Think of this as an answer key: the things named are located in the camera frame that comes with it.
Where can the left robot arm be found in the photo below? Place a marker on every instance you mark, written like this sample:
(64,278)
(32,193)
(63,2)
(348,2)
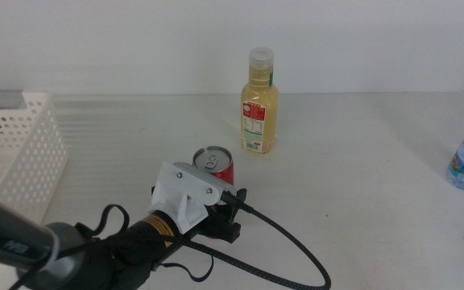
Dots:
(6,237)

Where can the yellow juice bottle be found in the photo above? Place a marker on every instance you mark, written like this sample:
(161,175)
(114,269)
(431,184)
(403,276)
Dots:
(266,117)

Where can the red drink can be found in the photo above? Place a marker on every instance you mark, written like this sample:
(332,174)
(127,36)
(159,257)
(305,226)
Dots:
(212,159)

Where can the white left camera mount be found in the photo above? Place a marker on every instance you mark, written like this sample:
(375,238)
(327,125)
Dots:
(175,185)

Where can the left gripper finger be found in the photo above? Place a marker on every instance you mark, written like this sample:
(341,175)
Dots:
(153,193)
(240,213)

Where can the white perforated plastic basket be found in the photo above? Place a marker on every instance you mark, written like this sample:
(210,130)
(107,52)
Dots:
(34,161)

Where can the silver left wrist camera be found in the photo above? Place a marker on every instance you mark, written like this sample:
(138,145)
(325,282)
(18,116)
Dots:
(220,183)

